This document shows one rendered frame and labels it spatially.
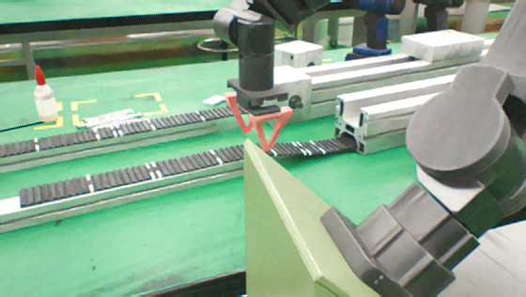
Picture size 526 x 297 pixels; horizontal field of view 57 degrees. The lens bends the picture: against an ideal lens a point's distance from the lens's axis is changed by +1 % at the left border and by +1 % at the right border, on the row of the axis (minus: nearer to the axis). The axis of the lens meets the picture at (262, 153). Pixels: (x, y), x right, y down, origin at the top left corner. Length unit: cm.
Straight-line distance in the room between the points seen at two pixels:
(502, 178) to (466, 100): 7
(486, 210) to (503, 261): 126
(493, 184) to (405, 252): 9
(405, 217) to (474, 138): 8
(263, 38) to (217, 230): 29
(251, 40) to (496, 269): 115
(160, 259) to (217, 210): 13
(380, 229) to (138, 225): 40
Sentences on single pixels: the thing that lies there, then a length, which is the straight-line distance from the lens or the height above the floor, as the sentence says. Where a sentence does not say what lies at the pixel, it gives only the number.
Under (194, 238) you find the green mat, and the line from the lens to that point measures 67.
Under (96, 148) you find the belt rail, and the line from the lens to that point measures 93.
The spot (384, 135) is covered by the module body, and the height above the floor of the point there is 81.
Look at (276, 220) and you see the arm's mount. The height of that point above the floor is 96.
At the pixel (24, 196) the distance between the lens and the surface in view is 76.
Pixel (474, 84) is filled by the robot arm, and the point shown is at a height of 105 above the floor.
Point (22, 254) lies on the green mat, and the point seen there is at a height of 78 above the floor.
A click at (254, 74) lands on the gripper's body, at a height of 96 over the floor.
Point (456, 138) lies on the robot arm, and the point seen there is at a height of 102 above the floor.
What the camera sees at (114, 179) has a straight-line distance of 77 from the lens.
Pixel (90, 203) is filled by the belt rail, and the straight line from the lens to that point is 76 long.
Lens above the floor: 117
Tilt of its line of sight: 27 degrees down
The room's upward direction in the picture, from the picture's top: straight up
